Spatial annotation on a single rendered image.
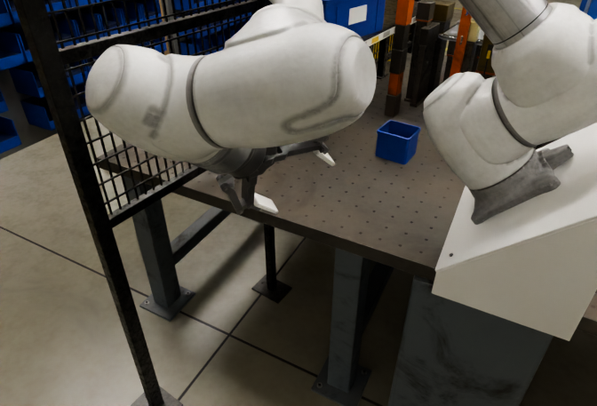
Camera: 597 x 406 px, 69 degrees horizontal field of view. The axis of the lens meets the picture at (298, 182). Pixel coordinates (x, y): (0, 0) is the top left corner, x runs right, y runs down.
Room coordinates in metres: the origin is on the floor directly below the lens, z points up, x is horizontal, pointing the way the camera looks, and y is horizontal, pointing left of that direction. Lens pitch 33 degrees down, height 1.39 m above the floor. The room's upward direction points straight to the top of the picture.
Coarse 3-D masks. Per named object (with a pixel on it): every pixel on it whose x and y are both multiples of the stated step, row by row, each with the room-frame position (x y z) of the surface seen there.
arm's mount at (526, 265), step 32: (576, 160) 0.75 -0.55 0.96; (576, 192) 0.64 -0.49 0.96; (480, 224) 0.71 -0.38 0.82; (512, 224) 0.65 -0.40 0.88; (544, 224) 0.59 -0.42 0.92; (576, 224) 0.55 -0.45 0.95; (448, 256) 0.66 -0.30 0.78; (480, 256) 0.61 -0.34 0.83; (512, 256) 0.58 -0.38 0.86; (544, 256) 0.56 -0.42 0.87; (576, 256) 0.54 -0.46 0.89; (448, 288) 0.63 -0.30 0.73; (480, 288) 0.60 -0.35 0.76; (512, 288) 0.58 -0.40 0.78; (544, 288) 0.55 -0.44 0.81; (576, 288) 0.53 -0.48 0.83; (512, 320) 0.57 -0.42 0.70; (544, 320) 0.54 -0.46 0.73; (576, 320) 0.52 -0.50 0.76
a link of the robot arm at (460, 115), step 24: (432, 96) 0.84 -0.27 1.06; (456, 96) 0.80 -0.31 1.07; (480, 96) 0.78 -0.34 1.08; (432, 120) 0.81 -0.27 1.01; (456, 120) 0.78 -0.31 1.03; (480, 120) 0.75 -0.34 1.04; (456, 144) 0.77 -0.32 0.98; (480, 144) 0.75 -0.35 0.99; (504, 144) 0.73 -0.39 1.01; (456, 168) 0.78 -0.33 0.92; (480, 168) 0.75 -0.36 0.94; (504, 168) 0.74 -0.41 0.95
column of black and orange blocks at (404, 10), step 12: (408, 0) 1.51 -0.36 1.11; (396, 12) 1.53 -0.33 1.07; (408, 12) 1.51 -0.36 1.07; (396, 24) 1.53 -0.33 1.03; (408, 24) 1.53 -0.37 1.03; (396, 36) 1.53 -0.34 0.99; (408, 36) 1.54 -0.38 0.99; (396, 48) 1.52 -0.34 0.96; (396, 60) 1.52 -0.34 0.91; (396, 72) 1.51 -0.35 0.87; (396, 84) 1.51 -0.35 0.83; (396, 96) 1.51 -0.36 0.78; (396, 108) 1.52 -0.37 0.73
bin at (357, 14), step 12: (324, 0) 1.26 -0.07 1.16; (336, 0) 1.29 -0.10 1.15; (348, 0) 1.33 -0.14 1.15; (360, 0) 1.38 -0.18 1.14; (372, 0) 1.42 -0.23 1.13; (384, 0) 1.47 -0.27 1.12; (324, 12) 1.27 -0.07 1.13; (336, 12) 1.30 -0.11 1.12; (348, 12) 1.34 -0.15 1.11; (360, 12) 1.38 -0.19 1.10; (372, 12) 1.43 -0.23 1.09; (384, 12) 1.47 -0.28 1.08; (336, 24) 1.30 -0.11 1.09; (348, 24) 1.34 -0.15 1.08; (360, 24) 1.38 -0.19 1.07; (372, 24) 1.43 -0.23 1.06
